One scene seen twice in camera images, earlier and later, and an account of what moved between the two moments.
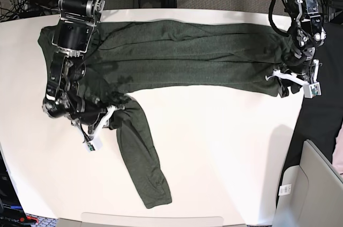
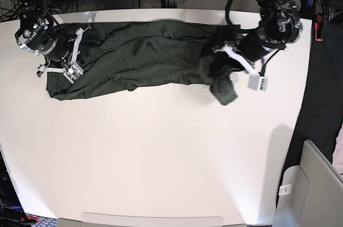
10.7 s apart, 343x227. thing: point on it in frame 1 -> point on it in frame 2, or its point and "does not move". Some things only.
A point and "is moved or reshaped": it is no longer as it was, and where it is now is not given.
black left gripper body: [63, 102] -> [61, 47]
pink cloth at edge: [337, 159] does not move
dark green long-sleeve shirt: [129, 56] is moved or reshaped
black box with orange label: [12, 213] does not move
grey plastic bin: [310, 194] does not move
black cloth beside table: [321, 116] does not move
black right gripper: [298, 62] -> [250, 45]
